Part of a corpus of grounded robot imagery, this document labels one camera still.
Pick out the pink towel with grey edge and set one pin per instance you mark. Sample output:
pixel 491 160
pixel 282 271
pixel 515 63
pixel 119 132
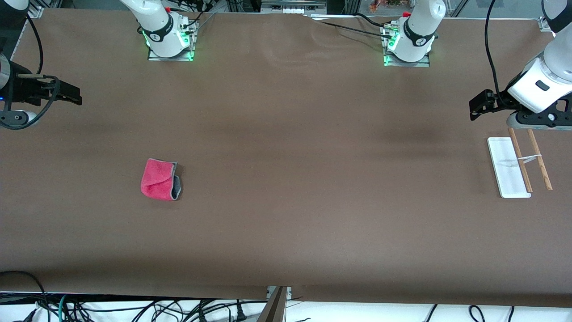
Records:
pixel 156 179

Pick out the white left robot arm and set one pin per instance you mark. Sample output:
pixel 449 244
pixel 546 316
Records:
pixel 420 27

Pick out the wooden chopsticks pair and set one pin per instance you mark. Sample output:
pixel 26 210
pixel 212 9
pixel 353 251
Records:
pixel 505 165

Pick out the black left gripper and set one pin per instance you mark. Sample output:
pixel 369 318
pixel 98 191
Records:
pixel 499 99

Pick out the orange patterned object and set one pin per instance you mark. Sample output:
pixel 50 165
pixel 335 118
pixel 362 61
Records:
pixel 389 5

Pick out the grey power strip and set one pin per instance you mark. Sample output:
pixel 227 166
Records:
pixel 292 8

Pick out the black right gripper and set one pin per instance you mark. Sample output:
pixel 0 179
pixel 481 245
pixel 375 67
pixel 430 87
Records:
pixel 27 89

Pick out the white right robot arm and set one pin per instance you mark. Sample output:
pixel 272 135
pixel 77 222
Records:
pixel 156 22

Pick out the brown table cover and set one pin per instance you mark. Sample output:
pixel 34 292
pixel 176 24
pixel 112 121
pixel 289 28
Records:
pixel 286 156

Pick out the grey metal post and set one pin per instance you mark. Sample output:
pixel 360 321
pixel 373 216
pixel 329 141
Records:
pixel 273 308

